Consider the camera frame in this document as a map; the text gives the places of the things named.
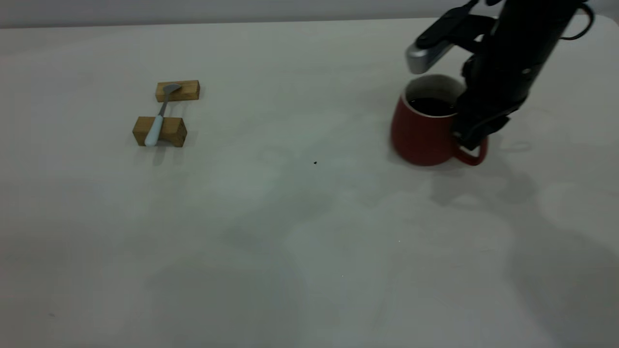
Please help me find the dark coffee liquid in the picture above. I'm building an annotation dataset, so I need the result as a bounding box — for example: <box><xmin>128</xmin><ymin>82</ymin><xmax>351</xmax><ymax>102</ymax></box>
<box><xmin>409</xmin><ymin>98</ymin><xmax>458</xmax><ymax>117</ymax></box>

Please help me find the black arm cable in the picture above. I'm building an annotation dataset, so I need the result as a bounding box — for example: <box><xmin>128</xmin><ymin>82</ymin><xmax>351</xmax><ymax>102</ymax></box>
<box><xmin>561</xmin><ymin>4</ymin><xmax>595</xmax><ymax>41</ymax></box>

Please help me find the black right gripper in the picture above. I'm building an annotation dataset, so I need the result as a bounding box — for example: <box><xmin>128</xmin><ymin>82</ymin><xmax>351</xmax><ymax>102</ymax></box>
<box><xmin>452</xmin><ymin>46</ymin><xmax>549</xmax><ymax>151</ymax></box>

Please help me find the metal spoon pale blue handle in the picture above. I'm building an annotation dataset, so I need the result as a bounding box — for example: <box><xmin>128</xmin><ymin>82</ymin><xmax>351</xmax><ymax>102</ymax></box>
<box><xmin>145</xmin><ymin>84</ymin><xmax>183</xmax><ymax>147</ymax></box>

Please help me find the flat wooden rest block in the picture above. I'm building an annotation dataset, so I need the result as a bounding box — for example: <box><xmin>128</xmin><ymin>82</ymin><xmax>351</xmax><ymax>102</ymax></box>
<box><xmin>155</xmin><ymin>80</ymin><xmax>201</xmax><ymax>103</ymax></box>

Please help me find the notched wooden rest block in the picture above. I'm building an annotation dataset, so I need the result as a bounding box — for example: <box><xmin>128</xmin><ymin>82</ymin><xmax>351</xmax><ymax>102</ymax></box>
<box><xmin>133</xmin><ymin>116</ymin><xmax>188</xmax><ymax>148</ymax></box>

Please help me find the red ceramic mug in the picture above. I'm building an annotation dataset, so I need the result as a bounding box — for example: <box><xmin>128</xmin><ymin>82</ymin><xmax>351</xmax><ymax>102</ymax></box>
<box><xmin>391</xmin><ymin>74</ymin><xmax>489</xmax><ymax>167</ymax></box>

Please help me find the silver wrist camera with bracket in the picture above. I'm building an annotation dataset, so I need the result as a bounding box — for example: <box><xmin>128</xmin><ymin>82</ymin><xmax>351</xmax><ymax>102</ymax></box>
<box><xmin>405</xmin><ymin>1</ymin><xmax>499</xmax><ymax>75</ymax></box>

